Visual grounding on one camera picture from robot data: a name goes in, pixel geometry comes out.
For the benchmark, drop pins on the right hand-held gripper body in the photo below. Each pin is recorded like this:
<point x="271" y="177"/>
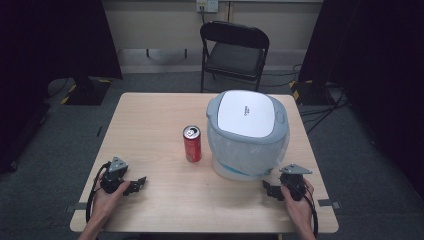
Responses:
<point x="295" y="181"/>

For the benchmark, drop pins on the black stand base striped tape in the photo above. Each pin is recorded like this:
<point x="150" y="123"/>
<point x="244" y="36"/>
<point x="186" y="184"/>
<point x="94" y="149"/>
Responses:
<point x="310" y="95"/>
<point x="87" y="93"/>

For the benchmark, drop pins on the person's left hand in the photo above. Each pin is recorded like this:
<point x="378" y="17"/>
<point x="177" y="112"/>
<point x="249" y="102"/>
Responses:
<point x="107" y="201"/>

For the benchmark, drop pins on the red drink can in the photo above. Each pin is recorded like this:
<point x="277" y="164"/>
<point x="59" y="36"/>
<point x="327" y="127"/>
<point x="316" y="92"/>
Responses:
<point x="192" y="146"/>

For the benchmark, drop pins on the dark curtain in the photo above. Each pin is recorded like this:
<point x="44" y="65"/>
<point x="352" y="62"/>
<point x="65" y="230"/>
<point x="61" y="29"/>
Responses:
<point x="50" y="50"/>
<point x="376" y="66"/>

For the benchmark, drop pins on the black folding chair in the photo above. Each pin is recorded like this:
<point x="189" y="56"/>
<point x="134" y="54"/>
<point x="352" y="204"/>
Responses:
<point x="235" y="58"/>

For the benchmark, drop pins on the person's right hand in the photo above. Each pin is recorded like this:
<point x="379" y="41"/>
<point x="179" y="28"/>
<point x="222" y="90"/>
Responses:
<point x="297" y="210"/>

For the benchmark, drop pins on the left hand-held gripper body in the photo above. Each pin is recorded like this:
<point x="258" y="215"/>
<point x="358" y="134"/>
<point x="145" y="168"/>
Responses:
<point x="114" y="173"/>

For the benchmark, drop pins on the grey tape strip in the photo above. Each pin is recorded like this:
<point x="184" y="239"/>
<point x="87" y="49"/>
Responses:
<point x="76" y="207"/>
<point x="329" y="203"/>

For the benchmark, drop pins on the translucent plastic bin liner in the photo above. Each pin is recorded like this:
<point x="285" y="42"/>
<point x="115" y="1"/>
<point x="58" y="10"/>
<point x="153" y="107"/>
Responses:
<point x="243" y="156"/>

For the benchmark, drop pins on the white wall socket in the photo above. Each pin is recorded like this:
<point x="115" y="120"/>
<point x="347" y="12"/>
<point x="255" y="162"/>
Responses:
<point x="207" y="5"/>

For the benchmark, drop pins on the grey white lidded trash bin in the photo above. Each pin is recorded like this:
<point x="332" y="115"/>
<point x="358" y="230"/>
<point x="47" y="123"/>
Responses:
<point x="246" y="115"/>

